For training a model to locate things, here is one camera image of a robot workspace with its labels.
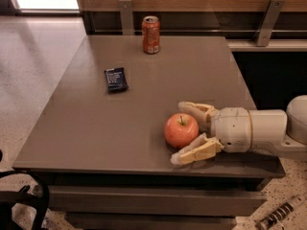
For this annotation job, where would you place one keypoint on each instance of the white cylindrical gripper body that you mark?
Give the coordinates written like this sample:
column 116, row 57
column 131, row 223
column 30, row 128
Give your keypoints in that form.
column 230, row 127

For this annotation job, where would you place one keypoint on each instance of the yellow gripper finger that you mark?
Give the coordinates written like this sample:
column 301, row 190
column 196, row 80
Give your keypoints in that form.
column 201, row 112
column 201, row 148

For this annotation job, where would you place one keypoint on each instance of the red apple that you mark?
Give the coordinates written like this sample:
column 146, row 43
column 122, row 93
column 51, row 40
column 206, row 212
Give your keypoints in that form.
column 180, row 130

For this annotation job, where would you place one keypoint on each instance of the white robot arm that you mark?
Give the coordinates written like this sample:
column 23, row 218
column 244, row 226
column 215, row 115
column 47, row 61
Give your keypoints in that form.
column 281, row 133

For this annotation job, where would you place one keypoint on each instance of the orange soda can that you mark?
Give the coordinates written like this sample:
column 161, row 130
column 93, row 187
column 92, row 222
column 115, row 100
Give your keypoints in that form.
column 151, row 34

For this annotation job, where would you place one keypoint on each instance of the striped tool on floor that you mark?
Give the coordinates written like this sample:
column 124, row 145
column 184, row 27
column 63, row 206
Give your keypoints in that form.
column 281, row 212

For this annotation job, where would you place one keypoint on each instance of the dark blue snack packet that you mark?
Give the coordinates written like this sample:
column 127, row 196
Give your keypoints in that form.
column 116, row 80

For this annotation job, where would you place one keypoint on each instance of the grey drawer cabinet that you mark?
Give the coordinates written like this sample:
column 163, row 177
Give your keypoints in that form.
column 103, row 154

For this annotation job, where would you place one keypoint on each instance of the black chair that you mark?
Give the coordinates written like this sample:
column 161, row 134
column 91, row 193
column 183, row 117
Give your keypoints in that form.
column 9, row 198

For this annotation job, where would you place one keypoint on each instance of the right metal wall bracket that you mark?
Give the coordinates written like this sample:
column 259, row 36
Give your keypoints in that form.
column 264, row 32

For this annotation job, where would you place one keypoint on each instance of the metal wall bracket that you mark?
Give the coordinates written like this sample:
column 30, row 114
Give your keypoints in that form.
column 264, row 32
column 126, row 15

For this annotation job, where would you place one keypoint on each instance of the left metal wall bracket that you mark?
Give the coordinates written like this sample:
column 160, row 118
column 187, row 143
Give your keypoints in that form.
column 126, row 15

